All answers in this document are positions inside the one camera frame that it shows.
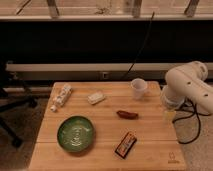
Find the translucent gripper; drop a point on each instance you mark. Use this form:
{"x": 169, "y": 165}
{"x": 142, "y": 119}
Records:
{"x": 169, "y": 114}

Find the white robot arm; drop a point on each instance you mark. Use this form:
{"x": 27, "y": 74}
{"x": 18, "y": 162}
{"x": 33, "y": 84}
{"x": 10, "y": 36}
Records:
{"x": 187, "y": 81}

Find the green ceramic bowl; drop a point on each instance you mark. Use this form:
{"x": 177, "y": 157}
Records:
{"x": 75, "y": 134}

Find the white plastic cup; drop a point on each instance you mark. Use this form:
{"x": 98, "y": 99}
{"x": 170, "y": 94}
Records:
{"x": 139, "y": 87}

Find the brown sausage toy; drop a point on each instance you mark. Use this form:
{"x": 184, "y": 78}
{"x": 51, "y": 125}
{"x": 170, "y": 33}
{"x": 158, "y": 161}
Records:
{"x": 127, "y": 115}

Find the dark candy bar packet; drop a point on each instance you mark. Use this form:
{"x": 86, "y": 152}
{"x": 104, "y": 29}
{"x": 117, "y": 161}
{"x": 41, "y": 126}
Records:
{"x": 125, "y": 145}

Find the white plastic bottle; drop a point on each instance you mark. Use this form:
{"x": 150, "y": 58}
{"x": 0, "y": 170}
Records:
{"x": 60, "y": 99}

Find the black office chair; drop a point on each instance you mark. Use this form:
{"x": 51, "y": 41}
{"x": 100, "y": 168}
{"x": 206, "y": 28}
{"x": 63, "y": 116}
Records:
{"x": 6, "y": 78}

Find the white baseboard rail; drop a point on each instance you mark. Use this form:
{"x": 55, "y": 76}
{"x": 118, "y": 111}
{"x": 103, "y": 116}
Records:
{"x": 92, "y": 72}

